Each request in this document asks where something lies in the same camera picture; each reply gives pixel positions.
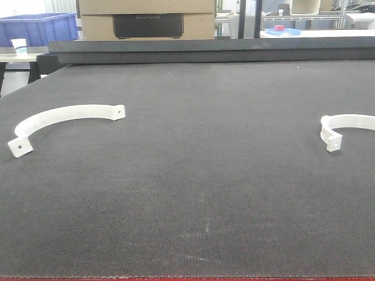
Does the blue tray with red block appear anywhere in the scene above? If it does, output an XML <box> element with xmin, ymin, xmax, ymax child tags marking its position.
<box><xmin>265</xmin><ymin>25</ymin><xmax>302</xmax><ymax>36</ymax></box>

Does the side table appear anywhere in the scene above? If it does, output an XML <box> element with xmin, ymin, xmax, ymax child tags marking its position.
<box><xmin>0</xmin><ymin>46</ymin><xmax>59</xmax><ymax>97</ymax></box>

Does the dark grey board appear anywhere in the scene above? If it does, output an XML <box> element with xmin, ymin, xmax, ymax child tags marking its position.
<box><xmin>49</xmin><ymin>36</ymin><xmax>374</xmax><ymax>64</ymax></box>

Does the cardboard box with black print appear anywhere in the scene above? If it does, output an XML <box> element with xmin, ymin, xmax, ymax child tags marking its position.
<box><xmin>77</xmin><ymin>0</ymin><xmax>216</xmax><ymax>41</ymax></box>

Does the blue plastic crate background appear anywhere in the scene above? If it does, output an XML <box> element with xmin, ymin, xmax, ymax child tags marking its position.
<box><xmin>1</xmin><ymin>13</ymin><xmax>79</xmax><ymax>47</ymax></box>

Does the white curved clamp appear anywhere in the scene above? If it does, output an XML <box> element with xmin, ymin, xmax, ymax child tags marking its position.
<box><xmin>320</xmin><ymin>114</ymin><xmax>374</xmax><ymax>152</ymax></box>
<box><xmin>8</xmin><ymin>104</ymin><xmax>126</xmax><ymax>158</ymax></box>

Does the white paper cup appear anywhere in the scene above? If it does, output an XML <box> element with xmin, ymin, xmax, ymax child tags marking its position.
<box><xmin>11</xmin><ymin>38</ymin><xmax>28</xmax><ymax>57</ymax></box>

